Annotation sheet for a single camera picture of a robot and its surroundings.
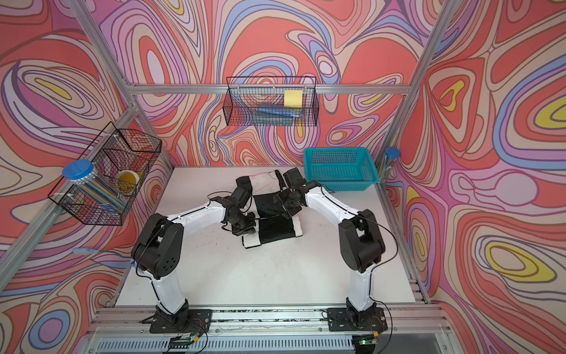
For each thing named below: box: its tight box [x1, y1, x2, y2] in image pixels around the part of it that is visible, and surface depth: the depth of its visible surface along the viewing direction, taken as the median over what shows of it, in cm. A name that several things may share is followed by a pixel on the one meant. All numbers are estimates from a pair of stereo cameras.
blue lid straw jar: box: [61, 159, 129, 214], surface depth 64 cm
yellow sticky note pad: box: [283, 89, 303, 108], surface depth 90 cm
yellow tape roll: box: [114, 169, 141, 196], surface depth 78 cm
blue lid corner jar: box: [378, 146, 401, 184], surface depth 107 cm
